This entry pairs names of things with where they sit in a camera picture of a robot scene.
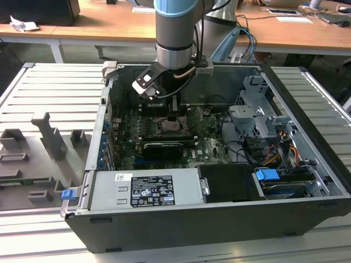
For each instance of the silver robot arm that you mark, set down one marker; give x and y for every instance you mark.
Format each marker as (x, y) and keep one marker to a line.
(172, 27)

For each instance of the CPU socket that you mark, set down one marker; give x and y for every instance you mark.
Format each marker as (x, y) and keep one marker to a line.
(171, 126)

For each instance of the black RAM slot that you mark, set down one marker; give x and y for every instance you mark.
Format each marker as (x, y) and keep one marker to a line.
(170, 137)

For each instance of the black graphics card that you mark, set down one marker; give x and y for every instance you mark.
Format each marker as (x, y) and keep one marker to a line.
(164, 150)

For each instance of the green motherboard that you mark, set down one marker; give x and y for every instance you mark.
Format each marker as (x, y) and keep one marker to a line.
(211, 148)

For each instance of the silver metal drive cage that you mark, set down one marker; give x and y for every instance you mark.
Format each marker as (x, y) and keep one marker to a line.
(246, 115)

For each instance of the wooden desk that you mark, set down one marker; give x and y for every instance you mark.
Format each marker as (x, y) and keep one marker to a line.
(96, 24)

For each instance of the black plastic shroud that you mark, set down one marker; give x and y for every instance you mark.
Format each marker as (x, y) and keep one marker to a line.
(227, 183)

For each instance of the silver power supply unit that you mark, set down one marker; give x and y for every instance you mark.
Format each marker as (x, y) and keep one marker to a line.
(109, 191)

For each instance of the blue disk carrier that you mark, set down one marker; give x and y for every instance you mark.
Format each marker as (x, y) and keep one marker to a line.
(267, 174)

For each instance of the white framed tablet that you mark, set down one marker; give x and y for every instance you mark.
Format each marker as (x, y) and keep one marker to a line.
(283, 11)

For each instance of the white paper sheet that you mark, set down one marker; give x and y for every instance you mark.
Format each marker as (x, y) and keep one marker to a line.
(293, 19)

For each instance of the black grey PC case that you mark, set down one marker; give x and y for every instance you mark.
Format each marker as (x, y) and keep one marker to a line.
(192, 233)

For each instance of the black box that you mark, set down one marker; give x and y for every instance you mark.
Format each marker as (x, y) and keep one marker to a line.
(41, 11)

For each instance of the blue case latch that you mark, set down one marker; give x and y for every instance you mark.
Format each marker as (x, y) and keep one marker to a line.
(68, 194)

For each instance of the crumpled white paper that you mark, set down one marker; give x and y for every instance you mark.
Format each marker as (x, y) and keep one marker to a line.
(22, 24)

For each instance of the grey laptop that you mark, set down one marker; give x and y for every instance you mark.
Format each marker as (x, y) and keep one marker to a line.
(334, 17)

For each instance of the green RAM stick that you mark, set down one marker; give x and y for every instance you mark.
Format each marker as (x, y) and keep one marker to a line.
(22, 180)

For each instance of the dark computer mouse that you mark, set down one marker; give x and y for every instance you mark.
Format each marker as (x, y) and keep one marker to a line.
(343, 24)

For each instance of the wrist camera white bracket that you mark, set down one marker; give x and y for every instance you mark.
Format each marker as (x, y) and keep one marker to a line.
(145, 79)

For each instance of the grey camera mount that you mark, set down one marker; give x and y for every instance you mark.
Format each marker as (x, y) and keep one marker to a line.
(204, 70)

